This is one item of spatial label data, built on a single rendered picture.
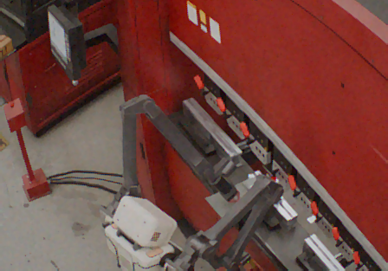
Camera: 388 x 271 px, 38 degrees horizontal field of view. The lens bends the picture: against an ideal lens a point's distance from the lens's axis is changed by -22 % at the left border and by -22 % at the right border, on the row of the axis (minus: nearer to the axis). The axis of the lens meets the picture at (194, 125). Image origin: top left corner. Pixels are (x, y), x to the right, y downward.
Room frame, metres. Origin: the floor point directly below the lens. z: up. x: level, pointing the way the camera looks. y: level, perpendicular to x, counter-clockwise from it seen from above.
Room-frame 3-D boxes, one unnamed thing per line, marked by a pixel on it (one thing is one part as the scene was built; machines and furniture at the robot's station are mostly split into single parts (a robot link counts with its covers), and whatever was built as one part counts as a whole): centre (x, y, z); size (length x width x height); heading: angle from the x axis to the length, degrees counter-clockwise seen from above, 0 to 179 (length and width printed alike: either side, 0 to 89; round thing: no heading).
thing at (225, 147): (2.71, -0.08, 0.92); 0.50 x 0.06 x 0.10; 25
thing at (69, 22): (3.08, 0.68, 1.42); 0.45 x 0.12 x 0.36; 30
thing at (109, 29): (3.28, 0.48, 1.18); 0.40 x 0.24 x 0.07; 25
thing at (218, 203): (2.15, -0.18, 1.00); 0.26 x 0.18 x 0.01; 115
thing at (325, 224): (1.69, -0.55, 1.26); 0.15 x 0.09 x 0.17; 25
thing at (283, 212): (2.16, -0.33, 0.92); 0.39 x 0.06 x 0.10; 25
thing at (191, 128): (2.74, -0.01, 0.89); 0.30 x 0.05 x 0.03; 25
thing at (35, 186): (3.31, 1.26, 0.41); 0.25 x 0.20 x 0.83; 115
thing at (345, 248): (1.51, -0.63, 1.26); 0.15 x 0.09 x 0.17; 25
